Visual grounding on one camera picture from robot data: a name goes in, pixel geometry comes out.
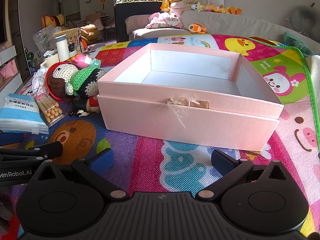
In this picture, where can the folded pink blanket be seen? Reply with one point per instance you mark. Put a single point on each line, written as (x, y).
(181, 7)

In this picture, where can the crochet doll with red hat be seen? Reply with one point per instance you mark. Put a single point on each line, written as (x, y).
(62, 76)

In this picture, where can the white duck plush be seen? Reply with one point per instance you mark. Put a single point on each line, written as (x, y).
(195, 6)

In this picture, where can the woven basket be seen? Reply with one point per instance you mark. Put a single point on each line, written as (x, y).
(72, 33)

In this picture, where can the white thermos bottle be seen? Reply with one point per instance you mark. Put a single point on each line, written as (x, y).
(62, 50)

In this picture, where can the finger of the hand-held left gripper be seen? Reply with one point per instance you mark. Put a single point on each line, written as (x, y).
(50, 150)
(11, 138)

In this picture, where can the orange plush toy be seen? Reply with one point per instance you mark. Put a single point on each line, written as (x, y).
(165, 5)

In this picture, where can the clear plastic bag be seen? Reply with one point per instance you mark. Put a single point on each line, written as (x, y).
(43, 38)

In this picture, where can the row of yellow plush toys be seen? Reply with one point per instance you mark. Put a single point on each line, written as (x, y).
(230, 10)

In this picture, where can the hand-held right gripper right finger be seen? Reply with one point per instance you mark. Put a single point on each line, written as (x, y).
(221, 161)

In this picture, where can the white paper bag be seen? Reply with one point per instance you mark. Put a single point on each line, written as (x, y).
(38, 58)

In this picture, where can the pink plastic toy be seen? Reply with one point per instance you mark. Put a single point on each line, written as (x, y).
(82, 60)

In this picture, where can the biscuit stick packet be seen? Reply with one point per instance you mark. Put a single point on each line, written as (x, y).
(50, 110)

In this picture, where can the pink cardboard box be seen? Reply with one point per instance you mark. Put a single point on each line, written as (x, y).
(175, 120)

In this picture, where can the small black red figurine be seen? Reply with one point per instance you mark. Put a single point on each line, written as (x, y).
(93, 103)

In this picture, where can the colourful cartoon play mat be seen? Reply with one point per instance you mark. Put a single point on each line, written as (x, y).
(150, 160)

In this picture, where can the black fish tank cabinet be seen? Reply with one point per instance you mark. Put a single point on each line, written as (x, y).
(122, 22)

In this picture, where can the orange fish plush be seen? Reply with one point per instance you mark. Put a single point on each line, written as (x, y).
(196, 28)

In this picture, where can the beige sofa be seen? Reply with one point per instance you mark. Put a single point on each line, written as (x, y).
(225, 23)

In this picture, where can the white paper sheet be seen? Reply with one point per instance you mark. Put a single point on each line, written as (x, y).
(215, 0)

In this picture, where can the green towel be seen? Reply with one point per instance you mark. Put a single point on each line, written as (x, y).
(297, 43)

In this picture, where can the grey neck pillow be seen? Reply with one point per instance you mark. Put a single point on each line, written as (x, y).
(298, 17)

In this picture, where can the black television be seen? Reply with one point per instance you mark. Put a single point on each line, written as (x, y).
(2, 20)

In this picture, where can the large yellow duck plush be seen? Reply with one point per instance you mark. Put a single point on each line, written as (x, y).
(51, 21)

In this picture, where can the white mug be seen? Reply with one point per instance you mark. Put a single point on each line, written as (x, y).
(51, 60)

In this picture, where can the green striped ball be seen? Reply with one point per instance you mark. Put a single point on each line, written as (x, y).
(30, 56)

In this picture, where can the person's left hand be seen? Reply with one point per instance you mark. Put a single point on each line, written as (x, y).
(5, 210)

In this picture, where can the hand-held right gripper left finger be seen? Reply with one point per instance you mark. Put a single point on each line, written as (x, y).
(102, 161)

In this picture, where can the white television cabinet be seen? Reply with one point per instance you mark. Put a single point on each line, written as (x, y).
(10, 82)

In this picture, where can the pink patterned clothes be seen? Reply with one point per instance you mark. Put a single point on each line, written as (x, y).
(162, 21)

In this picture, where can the beige dining chair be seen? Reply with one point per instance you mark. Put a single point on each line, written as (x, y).
(93, 20)

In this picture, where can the orange armchair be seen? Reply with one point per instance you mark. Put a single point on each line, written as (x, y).
(90, 30)

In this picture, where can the pink paper bag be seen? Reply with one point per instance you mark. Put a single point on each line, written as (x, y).
(7, 70)

